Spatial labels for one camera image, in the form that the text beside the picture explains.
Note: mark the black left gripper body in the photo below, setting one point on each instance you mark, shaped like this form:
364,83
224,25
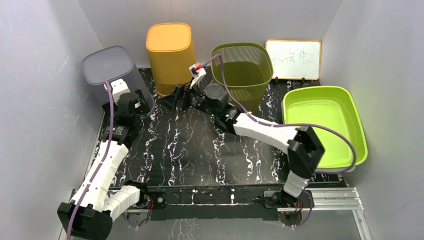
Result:
143,107

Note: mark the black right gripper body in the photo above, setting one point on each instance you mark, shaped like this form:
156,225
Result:
198,101

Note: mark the grey mesh bin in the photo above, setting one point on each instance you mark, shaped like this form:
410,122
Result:
110,64

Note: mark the small whiteboard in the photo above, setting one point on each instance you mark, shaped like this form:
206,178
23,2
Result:
295,59

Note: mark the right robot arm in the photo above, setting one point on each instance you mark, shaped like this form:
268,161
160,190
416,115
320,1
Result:
301,144

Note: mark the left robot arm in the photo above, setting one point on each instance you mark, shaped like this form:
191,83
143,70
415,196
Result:
92,210

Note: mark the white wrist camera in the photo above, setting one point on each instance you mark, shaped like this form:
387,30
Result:
198,72
119,87

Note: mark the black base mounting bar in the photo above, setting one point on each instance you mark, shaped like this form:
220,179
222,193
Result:
251,201

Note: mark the orange mesh bin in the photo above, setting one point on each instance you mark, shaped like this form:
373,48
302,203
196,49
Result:
171,52

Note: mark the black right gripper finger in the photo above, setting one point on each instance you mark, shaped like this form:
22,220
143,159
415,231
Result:
169,102
184,96

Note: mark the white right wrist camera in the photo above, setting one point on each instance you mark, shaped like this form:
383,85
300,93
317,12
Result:
198,72

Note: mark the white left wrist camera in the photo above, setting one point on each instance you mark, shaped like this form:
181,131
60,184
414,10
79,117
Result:
119,87

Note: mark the olive green mesh bin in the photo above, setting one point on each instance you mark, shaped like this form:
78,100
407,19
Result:
247,70

